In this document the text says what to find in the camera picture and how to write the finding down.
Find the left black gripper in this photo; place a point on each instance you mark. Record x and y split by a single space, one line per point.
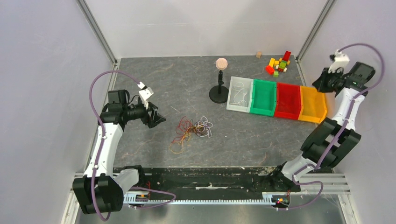
155 119

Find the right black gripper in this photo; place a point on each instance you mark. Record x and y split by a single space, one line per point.
326 82

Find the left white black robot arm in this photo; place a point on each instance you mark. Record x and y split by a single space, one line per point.
99 190

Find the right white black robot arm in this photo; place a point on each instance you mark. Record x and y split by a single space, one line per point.
334 137

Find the orange plastic bin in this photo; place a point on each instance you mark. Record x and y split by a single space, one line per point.
313 105

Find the red plastic bin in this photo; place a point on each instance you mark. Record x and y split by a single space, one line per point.
288 101

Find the pile of coloured toy blocks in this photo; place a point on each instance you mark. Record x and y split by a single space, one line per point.
275 67

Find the green plastic bin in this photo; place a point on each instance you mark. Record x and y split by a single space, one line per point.
263 98

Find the black stand with pink ball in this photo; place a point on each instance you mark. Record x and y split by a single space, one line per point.
219 94

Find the white plastic bin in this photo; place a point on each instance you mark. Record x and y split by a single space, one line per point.
240 94

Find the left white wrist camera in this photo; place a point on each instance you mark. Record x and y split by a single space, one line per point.
145 93

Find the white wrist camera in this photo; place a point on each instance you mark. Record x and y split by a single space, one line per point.
339 61
145 93

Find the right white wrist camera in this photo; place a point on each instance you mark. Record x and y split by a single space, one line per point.
339 61

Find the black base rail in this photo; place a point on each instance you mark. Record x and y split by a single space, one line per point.
213 184

